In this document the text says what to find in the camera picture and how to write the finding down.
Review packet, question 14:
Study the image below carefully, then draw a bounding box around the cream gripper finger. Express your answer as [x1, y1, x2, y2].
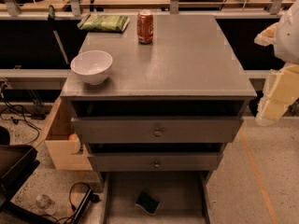
[254, 22, 278, 46]
[255, 63, 299, 126]

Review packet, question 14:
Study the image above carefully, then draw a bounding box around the green yellow sponge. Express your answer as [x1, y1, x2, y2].
[135, 191, 160, 216]

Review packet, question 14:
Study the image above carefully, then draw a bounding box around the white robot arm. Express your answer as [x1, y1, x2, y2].
[254, 0, 299, 125]

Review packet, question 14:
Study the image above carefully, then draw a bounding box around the grey middle drawer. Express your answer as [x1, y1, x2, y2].
[88, 152, 223, 172]

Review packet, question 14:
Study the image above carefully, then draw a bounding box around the grey drawer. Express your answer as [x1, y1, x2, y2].
[88, 152, 223, 172]
[100, 172, 213, 224]
[71, 117, 243, 144]

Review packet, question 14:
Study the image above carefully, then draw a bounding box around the grey drawer cabinet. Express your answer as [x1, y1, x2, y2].
[60, 13, 258, 185]

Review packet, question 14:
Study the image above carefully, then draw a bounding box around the grey top drawer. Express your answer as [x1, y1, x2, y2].
[71, 117, 243, 144]

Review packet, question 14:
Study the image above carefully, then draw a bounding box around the grey bottom drawer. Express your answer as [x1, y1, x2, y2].
[100, 172, 213, 224]

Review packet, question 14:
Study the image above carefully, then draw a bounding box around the orange soda can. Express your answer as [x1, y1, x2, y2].
[137, 9, 153, 44]

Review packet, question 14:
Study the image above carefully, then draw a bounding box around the white bowl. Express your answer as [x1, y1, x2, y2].
[70, 50, 113, 85]

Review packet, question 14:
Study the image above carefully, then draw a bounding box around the green chip bag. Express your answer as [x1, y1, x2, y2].
[77, 14, 130, 33]

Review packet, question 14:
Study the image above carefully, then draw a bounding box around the orange ball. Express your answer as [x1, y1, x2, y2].
[68, 133, 78, 141]

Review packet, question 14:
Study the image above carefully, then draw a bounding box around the black power strip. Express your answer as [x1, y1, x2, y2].
[70, 189, 93, 224]

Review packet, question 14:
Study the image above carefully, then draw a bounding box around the light wooden box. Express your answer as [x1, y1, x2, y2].
[44, 98, 92, 171]

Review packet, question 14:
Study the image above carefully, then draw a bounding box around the clear plastic cup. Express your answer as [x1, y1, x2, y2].
[36, 194, 52, 209]

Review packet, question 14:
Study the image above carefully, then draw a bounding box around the black floor cable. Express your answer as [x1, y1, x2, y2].
[0, 81, 42, 146]

